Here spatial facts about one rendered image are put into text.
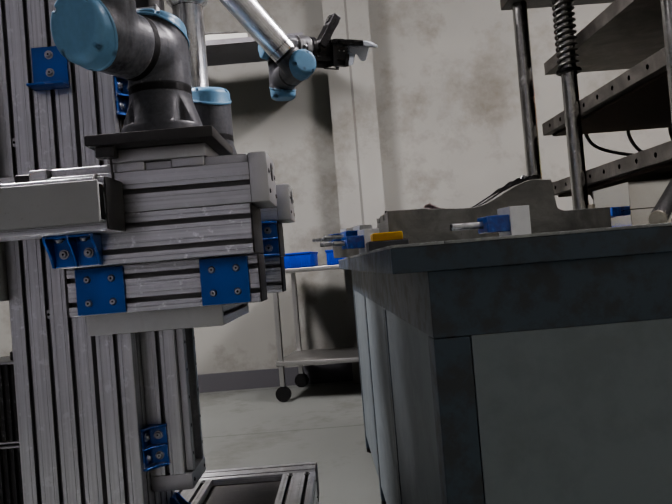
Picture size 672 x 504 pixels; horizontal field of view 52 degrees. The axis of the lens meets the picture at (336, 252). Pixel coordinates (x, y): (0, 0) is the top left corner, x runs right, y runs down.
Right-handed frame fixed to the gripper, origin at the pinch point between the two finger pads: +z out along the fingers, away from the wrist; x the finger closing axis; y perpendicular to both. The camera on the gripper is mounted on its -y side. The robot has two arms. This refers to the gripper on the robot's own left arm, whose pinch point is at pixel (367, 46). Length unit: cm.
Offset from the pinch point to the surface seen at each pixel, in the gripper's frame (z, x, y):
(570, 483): -40, 128, 83
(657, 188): 74, 47, 46
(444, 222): -18, 67, 52
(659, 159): 59, 60, 38
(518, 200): -2, 74, 47
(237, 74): 40, -262, -31
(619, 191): 68, 38, 47
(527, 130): 91, -30, 23
